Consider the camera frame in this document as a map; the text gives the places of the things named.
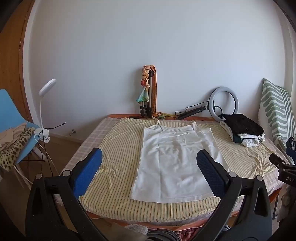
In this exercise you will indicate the leopard print cloth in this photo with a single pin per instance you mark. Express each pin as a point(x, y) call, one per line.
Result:
point(16, 146)

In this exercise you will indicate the orange patterned cloth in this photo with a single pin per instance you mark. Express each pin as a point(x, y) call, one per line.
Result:
point(155, 92)

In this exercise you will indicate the beige cloth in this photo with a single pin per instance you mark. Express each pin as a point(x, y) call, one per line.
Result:
point(9, 136)

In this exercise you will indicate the silver folded tripod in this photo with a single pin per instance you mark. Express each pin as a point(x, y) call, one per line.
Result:
point(149, 92)

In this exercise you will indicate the white camisole top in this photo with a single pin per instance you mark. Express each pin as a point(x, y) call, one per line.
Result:
point(175, 162)

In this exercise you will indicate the metal door stopper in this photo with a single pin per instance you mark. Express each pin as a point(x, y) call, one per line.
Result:
point(72, 132)

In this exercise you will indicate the yellow striped blanket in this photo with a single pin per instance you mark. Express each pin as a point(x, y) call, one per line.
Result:
point(120, 150)

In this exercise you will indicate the blue plastic chair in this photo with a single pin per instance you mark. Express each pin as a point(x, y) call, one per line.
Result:
point(9, 109)

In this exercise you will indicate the wooden wardrobe panel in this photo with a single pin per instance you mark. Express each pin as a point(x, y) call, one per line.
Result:
point(11, 58)

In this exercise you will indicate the white folded garments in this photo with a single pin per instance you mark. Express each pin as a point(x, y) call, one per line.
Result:
point(248, 141)

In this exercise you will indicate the green patterned pillow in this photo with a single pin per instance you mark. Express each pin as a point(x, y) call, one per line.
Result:
point(275, 109)

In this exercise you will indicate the colourful rag doll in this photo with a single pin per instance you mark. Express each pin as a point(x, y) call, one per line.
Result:
point(144, 92)

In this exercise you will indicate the black folded garment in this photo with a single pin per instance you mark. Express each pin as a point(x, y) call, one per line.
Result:
point(242, 125)

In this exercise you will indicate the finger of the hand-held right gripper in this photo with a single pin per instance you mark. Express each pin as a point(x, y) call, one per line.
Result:
point(275, 160)
point(291, 155)

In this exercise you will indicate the grey lace cloth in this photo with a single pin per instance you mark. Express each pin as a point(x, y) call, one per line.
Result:
point(136, 229)

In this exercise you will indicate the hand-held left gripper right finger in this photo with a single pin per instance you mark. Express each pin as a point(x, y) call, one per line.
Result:
point(209, 171)

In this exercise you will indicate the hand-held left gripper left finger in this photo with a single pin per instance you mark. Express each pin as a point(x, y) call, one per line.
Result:
point(92, 162)

